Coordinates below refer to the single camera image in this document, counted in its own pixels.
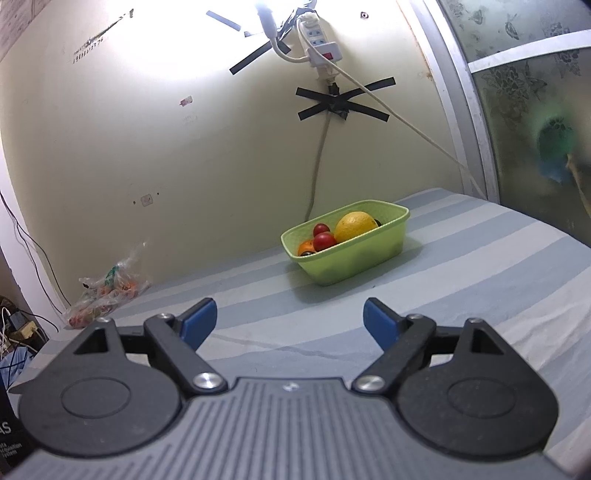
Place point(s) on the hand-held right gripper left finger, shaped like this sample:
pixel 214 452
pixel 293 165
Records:
pixel 198 321

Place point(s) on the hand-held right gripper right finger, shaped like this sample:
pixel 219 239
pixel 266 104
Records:
pixel 381 323

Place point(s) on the green plastic basket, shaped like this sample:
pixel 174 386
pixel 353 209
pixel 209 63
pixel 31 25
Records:
pixel 351 261

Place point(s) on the large red cherry tomato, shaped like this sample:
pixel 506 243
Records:
pixel 324 241

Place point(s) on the large yellow orange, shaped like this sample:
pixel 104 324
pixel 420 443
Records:
pixel 354 225

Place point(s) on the mandarin with dark patch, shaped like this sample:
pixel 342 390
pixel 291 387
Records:
pixel 304 248

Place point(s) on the small red cherry tomato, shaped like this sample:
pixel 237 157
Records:
pixel 321 229

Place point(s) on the striped bed sheet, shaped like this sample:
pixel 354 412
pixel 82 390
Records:
pixel 415 300

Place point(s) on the blue cloth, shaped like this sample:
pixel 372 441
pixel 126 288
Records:
pixel 16 364

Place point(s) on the clear plastic bag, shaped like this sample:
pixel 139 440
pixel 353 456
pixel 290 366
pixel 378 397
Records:
pixel 106 295

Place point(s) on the white charger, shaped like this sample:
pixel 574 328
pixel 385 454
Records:
pixel 23 328

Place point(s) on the black tape cross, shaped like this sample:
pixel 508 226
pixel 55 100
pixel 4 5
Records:
pixel 346 102

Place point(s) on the green blue object behind glass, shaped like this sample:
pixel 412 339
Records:
pixel 556 147

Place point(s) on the black tape strips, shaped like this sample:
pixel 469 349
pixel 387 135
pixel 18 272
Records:
pixel 256 53

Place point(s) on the white power strip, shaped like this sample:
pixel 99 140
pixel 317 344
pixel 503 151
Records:
pixel 318 46

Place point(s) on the small wall hook patch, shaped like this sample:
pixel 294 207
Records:
pixel 147 199

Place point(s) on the grey window frame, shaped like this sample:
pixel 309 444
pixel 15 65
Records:
pixel 455 92

